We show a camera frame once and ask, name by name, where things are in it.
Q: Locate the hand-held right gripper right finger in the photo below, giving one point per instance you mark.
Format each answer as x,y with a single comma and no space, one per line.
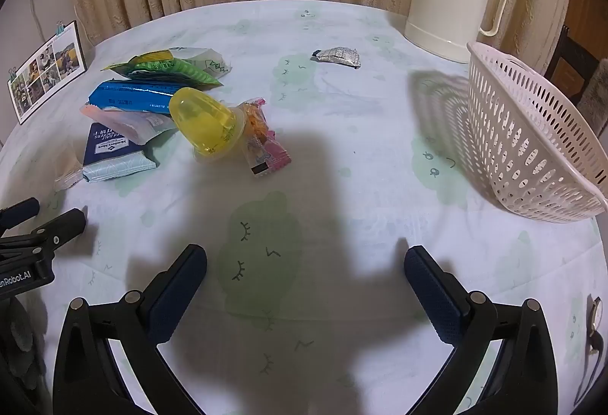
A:
430,291

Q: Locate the dark wooden chair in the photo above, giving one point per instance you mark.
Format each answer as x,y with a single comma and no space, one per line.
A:
567,54

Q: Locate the pink snack packet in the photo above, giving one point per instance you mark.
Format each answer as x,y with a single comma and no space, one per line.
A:
123,123

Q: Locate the teal binder clip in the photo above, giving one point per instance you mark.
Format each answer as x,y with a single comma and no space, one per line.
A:
12,74
60,28

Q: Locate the white plastic basket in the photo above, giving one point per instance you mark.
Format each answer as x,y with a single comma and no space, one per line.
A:
522,139

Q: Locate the silver foil wrapper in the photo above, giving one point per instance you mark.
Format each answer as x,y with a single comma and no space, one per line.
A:
339,56

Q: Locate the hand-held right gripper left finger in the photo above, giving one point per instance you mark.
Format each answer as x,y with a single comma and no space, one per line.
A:
180,286

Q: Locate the pink candy packet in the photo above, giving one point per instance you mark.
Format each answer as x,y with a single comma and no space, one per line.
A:
268,153

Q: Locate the wristwatch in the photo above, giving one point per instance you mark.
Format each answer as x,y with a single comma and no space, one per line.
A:
596,314

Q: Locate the yellow jelly cup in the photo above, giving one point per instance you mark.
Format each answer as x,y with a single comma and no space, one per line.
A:
199,120

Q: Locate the navy cracker packet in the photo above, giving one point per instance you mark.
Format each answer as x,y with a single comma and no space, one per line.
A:
109,153

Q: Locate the white green-print tablecloth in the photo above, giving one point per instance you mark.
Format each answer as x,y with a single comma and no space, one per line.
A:
332,134

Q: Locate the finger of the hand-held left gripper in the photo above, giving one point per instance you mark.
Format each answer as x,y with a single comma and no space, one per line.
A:
21,213
61,229

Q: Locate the green snack packet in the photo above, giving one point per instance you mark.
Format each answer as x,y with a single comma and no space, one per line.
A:
161,66

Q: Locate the white green-print snack packet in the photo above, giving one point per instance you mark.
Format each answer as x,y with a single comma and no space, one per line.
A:
211,63

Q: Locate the brown wooden door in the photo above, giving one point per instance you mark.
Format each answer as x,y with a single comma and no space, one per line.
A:
586,1

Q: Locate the clear plastic wrapper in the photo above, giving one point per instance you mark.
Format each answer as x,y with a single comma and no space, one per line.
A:
69,180

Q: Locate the photo collage card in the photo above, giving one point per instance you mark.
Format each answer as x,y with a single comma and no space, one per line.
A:
45,73

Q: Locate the orange candy packet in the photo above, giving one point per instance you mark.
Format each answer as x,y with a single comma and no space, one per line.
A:
254,115

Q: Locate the grey fur cloth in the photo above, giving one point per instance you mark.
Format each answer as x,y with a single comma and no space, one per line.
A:
596,101

